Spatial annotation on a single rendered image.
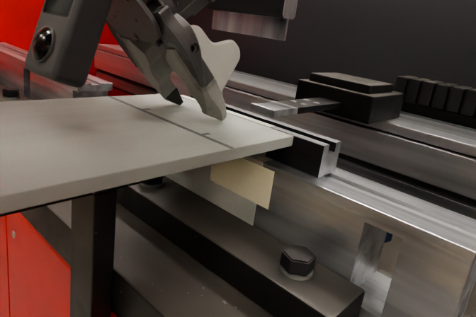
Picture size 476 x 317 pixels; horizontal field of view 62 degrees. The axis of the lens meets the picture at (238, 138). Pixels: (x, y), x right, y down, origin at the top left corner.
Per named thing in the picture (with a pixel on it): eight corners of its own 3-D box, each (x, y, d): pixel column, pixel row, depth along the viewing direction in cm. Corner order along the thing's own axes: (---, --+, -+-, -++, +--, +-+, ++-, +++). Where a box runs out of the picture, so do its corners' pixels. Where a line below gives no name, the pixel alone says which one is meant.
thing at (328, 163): (176, 119, 47) (178, 95, 46) (194, 117, 49) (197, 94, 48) (317, 177, 35) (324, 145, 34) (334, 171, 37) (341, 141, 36)
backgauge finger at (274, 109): (222, 110, 48) (227, 70, 47) (330, 100, 67) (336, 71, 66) (304, 139, 41) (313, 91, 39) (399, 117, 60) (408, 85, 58)
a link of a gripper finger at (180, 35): (225, 76, 32) (159, -22, 27) (213, 89, 31) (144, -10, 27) (194, 77, 35) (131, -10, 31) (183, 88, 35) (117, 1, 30)
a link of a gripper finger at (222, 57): (272, 86, 37) (219, 0, 32) (234, 131, 35) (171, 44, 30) (251, 86, 39) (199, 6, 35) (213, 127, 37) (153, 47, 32)
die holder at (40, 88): (-22, 81, 94) (-24, 40, 91) (6, 81, 98) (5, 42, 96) (76, 142, 63) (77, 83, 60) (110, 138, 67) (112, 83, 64)
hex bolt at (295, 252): (272, 267, 32) (275, 250, 32) (292, 256, 34) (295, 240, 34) (299, 285, 30) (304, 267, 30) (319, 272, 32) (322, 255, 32)
